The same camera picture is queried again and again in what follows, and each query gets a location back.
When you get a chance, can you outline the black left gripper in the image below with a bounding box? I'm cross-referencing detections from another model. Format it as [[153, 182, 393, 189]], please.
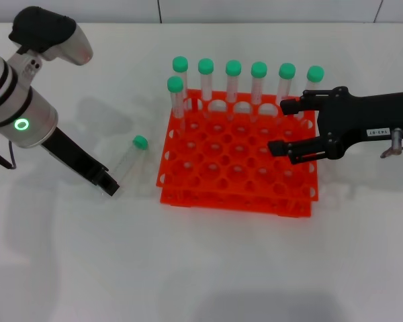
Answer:
[[40, 127, 121, 197]]

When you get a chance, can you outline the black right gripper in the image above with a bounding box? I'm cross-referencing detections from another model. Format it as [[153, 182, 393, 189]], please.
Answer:
[[267, 86, 403, 166]]

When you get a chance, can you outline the green capped clear test tube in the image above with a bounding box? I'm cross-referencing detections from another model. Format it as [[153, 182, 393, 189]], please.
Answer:
[[100, 135, 149, 197], [166, 75, 188, 136], [250, 61, 269, 122], [225, 60, 242, 121], [297, 66, 325, 127], [172, 56, 193, 113], [197, 58, 216, 119], [275, 62, 297, 125]]

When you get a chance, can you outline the orange test tube rack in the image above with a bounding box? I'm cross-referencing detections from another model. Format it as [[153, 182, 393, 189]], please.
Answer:
[[155, 89, 320, 218]]

